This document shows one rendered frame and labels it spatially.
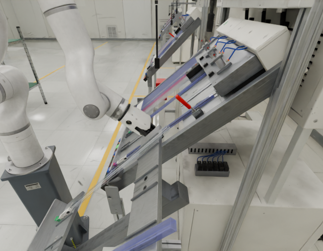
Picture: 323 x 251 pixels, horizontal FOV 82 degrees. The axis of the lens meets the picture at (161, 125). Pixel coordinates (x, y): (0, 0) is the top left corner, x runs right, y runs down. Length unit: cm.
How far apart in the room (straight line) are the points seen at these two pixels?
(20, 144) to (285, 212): 114
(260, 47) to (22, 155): 96
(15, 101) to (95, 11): 903
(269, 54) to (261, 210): 64
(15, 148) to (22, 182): 18
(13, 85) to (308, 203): 126
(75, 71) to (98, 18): 926
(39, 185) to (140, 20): 877
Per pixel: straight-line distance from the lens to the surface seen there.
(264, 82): 57
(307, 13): 53
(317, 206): 105
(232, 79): 58
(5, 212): 195
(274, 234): 116
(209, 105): 63
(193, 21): 199
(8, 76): 91
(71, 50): 62
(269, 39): 57
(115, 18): 961
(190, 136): 60
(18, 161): 103
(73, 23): 62
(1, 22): 79
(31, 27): 1127
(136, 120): 64
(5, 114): 94
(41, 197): 114
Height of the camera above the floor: 131
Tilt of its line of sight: 32 degrees down
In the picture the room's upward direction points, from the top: straight up
